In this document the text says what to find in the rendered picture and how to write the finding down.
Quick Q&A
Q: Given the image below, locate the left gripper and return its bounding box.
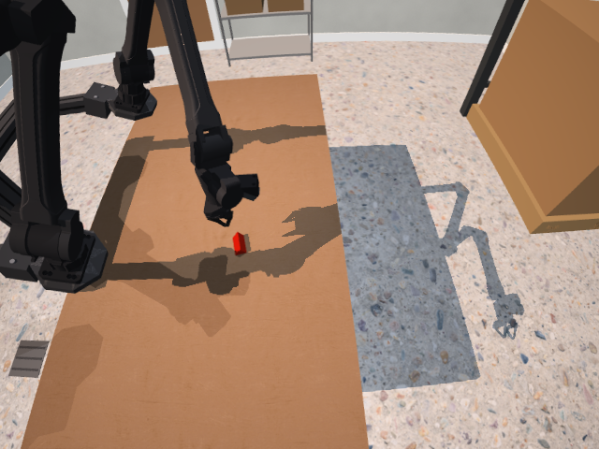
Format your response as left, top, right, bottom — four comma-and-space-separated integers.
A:
202, 188, 233, 227

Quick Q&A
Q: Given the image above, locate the red block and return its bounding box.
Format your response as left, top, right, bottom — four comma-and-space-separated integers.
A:
233, 232, 247, 254

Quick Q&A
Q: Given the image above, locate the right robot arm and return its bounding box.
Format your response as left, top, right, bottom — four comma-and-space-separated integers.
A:
0, 0, 95, 284

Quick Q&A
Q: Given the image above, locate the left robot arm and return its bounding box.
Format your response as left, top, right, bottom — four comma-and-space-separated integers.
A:
113, 0, 260, 210

